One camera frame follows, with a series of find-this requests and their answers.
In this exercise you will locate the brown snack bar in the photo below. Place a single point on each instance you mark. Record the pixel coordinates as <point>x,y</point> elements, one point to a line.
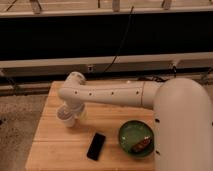
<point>140,146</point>

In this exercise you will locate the green plate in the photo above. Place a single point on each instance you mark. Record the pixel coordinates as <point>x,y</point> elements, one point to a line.
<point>131,133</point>

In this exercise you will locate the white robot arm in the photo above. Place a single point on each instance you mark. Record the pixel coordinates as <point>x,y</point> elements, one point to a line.
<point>183,116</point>

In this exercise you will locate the black smartphone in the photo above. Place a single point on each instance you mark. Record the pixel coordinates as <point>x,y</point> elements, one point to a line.
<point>96,146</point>

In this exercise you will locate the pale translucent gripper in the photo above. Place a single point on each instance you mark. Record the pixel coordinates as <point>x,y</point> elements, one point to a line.
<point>78,114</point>

